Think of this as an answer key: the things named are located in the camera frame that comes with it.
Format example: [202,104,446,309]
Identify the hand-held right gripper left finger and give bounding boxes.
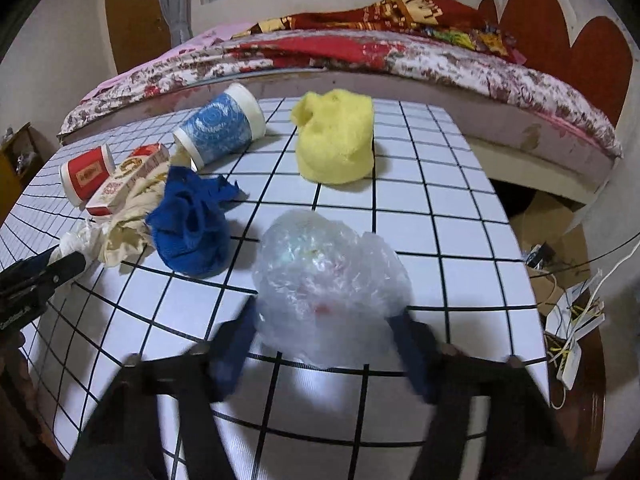
[65,305,261,480]

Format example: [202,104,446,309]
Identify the red paper cup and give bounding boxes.
[59,144,117,207]

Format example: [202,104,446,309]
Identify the small electronic device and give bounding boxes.
[525,242,556,268]

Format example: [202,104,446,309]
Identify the red and white carton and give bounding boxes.
[85,143,171,217]

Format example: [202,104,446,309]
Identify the white bed frame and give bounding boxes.
[467,137,603,206]

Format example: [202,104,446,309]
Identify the red scalloped headboard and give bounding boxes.
[475,0,633,126]

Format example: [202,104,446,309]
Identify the wooden door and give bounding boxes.
[105,0,173,73]

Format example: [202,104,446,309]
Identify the red printed blanket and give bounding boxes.
[232,0,526,63]

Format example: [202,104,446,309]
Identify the cardboard box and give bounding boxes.
[510,192,591,271]

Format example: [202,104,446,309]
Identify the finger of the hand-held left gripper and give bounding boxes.
[30,250,87,286]

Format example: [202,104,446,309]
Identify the white power strip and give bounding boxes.
[545,280,606,386]

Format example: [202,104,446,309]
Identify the cream crumpled cloth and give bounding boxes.
[97,162,171,268]

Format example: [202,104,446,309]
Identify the yellow knitted cloth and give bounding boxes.
[291,88,376,184]

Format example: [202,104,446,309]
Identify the white cable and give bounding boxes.
[585,240,640,311]

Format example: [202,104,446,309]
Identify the yellow cable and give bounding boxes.
[547,302,601,361]

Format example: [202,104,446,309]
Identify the white plastic bag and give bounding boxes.
[60,220,108,263]

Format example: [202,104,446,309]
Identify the pink cloth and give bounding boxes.
[82,22,256,101]

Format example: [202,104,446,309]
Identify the bed with floral blanket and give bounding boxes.
[57,35,623,158]

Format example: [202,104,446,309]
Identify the clear plastic bag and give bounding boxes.
[250,209,413,368]

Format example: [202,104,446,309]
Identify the blue cloth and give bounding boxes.
[145,165,248,278]

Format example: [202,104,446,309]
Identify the grey curtain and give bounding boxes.
[152,0,193,46]

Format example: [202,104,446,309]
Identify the blue patterned paper cup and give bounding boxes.
[172,82,267,171]

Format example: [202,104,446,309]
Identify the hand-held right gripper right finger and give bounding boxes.
[387,312,586,480]

